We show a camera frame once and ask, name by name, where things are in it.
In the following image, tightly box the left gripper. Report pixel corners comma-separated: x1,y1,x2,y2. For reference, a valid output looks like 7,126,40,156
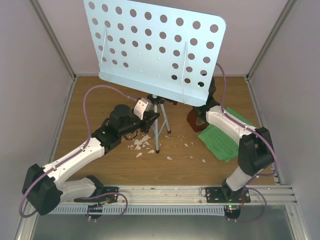
119,109,159,136

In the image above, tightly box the wooden metronome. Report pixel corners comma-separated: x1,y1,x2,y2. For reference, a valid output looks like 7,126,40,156
186,109,209,133

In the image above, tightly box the light blue music stand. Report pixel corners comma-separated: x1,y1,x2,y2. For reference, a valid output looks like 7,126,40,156
82,0,228,154

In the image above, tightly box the green sheet music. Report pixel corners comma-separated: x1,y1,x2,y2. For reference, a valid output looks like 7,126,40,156
224,107,256,127
198,125,239,162

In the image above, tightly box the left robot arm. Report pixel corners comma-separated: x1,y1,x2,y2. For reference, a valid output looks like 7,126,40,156
20,101,160,216

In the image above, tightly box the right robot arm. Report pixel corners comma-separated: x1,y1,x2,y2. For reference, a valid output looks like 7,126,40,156
193,79,278,203

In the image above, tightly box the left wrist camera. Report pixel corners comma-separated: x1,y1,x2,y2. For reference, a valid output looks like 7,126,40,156
133,97,152,120

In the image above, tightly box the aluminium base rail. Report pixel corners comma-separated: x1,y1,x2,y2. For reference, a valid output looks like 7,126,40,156
27,183,298,206

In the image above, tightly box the grey slotted cable duct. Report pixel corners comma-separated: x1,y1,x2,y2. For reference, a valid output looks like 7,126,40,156
51,204,225,216

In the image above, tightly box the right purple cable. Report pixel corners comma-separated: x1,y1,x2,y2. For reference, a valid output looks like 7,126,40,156
215,62,279,181

